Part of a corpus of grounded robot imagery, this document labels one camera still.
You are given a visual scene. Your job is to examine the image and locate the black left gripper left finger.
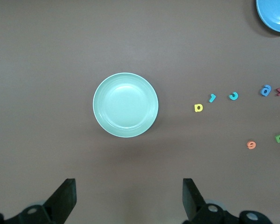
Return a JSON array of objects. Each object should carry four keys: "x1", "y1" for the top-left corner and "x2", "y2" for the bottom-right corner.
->
[{"x1": 16, "y1": 178, "x2": 77, "y2": 224}]

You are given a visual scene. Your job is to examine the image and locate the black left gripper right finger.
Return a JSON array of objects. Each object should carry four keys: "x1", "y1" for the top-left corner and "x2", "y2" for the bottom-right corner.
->
[{"x1": 182, "y1": 178, "x2": 239, "y2": 224}]

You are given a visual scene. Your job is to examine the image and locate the light green round plate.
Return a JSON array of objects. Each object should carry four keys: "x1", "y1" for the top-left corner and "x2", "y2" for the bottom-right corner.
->
[{"x1": 92, "y1": 72, "x2": 159, "y2": 138}]

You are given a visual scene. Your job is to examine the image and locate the blue foam letter a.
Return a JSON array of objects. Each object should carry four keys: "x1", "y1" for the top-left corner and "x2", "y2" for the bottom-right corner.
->
[{"x1": 260, "y1": 84, "x2": 272, "y2": 97}]

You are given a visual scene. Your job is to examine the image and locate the brown table cover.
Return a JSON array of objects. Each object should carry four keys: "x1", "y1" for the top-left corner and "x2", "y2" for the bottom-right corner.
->
[{"x1": 0, "y1": 0, "x2": 280, "y2": 224}]

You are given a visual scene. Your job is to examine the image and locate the blue round plate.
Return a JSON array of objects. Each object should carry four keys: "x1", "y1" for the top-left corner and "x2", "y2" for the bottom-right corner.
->
[{"x1": 255, "y1": 0, "x2": 280, "y2": 34}]

